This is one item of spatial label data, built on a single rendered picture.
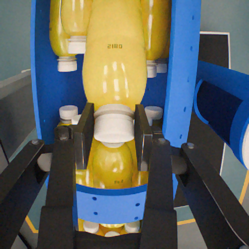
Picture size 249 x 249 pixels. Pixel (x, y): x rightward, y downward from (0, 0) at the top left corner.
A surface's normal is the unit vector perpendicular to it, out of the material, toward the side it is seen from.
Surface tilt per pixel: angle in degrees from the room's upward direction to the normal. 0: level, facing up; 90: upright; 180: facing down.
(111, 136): 49
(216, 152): 0
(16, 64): 0
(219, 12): 0
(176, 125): 39
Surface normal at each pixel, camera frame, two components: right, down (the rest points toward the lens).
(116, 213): 0.13, 0.38
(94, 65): -0.51, -0.13
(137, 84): 0.66, 0.07
